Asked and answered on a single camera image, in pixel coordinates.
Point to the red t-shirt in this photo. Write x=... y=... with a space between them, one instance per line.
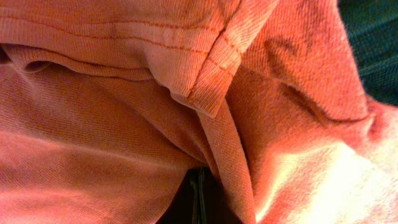
x=207 y=111

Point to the navy shorts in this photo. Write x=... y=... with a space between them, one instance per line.
x=371 y=26

